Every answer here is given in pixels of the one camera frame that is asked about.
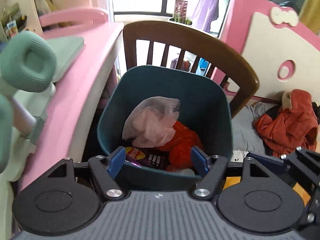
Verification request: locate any pink and white headboard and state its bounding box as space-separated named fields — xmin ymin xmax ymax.
xmin=220 ymin=0 xmax=319 ymax=103

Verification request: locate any pink plastic bag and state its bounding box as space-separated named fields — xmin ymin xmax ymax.
xmin=122 ymin=96 xmax=180 ymax=148

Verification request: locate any green pen holder organizer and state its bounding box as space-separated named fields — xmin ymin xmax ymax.
xmin=0 ymin=3 xmax=28 ymax=43

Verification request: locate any orange red snack bag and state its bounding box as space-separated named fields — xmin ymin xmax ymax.
xmin=157 ymin=121 xmax=203 ymax=169

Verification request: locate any grey pillow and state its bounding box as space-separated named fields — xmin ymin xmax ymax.
xmin=232 ymin=102 xmax=280 ymax=154

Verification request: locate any pink and cream desk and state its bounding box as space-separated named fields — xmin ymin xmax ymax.
xmin=20 ymin=7 xmax=124 ymax=189

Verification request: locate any yellow floral bedspread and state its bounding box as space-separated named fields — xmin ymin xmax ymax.
xmin=223 ymin=152 xmax=311 ymax=212

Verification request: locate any dark wooden chair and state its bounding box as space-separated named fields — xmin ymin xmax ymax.
xmin=123 ymin=21 xmax=259 ymax=117

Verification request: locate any purple hanging garment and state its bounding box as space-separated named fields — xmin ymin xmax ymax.
xmin=191 ymin=0 xmax=219 ymax=33

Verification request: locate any red knit sweater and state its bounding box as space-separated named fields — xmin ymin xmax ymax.
xmin=253 ymin=89 xmax=319 ymax=158

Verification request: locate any green tilting desk board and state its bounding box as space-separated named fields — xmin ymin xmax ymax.
xmin=46 ymin=36 xmax=85 ymax=83

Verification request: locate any dark teal trash bin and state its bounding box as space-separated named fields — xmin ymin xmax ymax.
xmin=96 ymin=64 xmax=234 ymax=181

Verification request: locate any purple Lay's chips bag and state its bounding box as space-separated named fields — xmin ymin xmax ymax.
xmin=125 ymin=147 xmax=169 ymax=170

